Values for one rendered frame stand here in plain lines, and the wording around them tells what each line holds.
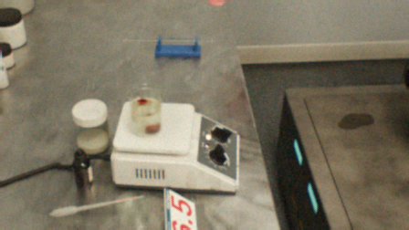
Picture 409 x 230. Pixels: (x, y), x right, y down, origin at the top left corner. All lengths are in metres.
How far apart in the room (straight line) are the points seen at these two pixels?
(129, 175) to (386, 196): 0.81
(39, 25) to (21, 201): 0.58
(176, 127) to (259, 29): 1.68
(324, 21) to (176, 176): 1.79
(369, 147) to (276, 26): 1.03
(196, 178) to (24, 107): 0.41
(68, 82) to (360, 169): 0.81
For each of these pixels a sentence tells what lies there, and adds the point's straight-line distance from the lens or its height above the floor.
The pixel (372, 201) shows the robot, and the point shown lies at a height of 0.37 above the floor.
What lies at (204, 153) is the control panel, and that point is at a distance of 0.91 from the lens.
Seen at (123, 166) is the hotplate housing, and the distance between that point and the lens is 0.91.
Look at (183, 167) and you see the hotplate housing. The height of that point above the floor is 0.81.
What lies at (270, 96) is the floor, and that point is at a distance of 2.44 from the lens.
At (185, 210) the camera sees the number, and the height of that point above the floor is 0.77.
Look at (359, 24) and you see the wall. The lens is 2.67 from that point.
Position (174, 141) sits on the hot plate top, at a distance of 0.89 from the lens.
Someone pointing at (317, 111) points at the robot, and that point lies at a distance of 1.77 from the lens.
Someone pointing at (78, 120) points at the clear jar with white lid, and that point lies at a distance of 0.97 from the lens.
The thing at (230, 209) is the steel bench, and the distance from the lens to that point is 0.91.
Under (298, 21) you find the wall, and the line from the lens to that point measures 2.58.
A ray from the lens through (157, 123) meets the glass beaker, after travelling 0.89.
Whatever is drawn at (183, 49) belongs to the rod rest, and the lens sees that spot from 1.26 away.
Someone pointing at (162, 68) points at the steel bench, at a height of 0.75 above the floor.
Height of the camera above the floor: 1.42
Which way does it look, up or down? 37 degrees down
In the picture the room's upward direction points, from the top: 2 degrees counter-clockwise
